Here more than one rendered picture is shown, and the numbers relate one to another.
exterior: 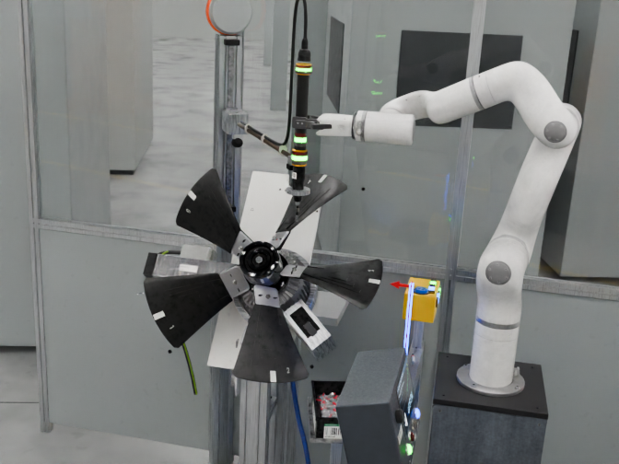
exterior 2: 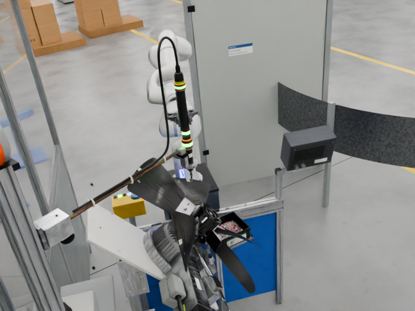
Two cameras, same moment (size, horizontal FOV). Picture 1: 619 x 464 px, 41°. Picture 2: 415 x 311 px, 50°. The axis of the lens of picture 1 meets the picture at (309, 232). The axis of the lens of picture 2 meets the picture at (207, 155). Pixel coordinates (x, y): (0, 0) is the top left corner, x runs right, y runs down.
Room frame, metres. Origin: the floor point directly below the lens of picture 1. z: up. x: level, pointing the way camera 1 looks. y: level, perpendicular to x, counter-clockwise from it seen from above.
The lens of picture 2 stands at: (2.85, 1.51, 2.39)
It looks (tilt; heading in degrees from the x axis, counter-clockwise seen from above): 31 degrees down; 247
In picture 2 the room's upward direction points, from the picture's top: 6 degrees counter-clockwise
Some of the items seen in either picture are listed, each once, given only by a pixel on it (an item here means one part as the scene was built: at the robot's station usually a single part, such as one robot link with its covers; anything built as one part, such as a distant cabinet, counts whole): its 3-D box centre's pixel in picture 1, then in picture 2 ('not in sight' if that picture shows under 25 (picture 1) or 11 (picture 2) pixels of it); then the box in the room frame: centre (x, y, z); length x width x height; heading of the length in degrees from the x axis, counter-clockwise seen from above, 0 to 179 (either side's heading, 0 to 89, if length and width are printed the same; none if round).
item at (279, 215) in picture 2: not in sight; (278, 258); (1.72, -0.20, 0.39); 0.04 x 0.04 x 0.78; 78
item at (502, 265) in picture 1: (500, 284); (186, 134); (2.11, -0.52, 1.25); 0.19 x 0.12 x 0.24; 160
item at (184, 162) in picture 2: (297, 175); (186, 155); (2.32, 0.04, 1.47); 0.09 x 0.07 x 0.10; 23
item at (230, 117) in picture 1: (234, 121); (52, 228); (2.89, 0.28, 1.51); 0.10 x 0.07 x 0.08; 23
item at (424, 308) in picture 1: (421, 301); (129, 206); (2.53, -0.38, 1.02); 0.16 x 0.10 x 0.11; 168
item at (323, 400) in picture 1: (341, 413); (226, 232); (2.10, -0.12, 0.84); 0.19 x 0.14 x 0.04; 4
